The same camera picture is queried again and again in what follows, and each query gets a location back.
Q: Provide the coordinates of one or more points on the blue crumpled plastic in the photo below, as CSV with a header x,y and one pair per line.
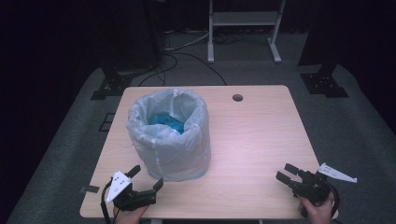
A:
x,y
169,122

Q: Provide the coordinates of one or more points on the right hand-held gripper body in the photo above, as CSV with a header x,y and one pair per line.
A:
x,y
311,186

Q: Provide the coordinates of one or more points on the black stand base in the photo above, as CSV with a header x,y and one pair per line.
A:
x,y
113,84
323,83

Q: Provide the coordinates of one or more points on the white metal stand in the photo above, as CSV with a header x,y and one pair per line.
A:
x,y
246,18

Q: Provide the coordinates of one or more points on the person's left hand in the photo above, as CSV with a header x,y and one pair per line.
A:
x,y
129,216

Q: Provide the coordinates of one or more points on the person's right hand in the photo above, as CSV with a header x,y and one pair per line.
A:
x,y
317,213

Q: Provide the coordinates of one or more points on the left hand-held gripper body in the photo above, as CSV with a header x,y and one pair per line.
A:
x,y
129,197

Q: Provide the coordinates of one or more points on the black tape strip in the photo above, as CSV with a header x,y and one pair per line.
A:
x,y
89,188

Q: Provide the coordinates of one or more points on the bin with white plastic liner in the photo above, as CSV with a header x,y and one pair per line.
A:
x,y
174,149

